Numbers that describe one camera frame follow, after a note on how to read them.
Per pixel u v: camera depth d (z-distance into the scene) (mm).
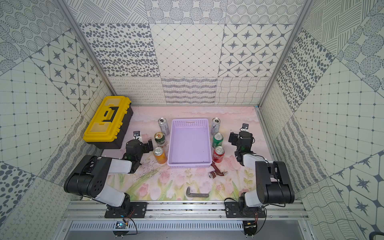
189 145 980
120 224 716
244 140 715
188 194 782
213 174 830
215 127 948
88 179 453
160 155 830
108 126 863
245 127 801
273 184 447
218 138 897
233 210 731
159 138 901
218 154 835
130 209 720
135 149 734
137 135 819
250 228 728
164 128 953
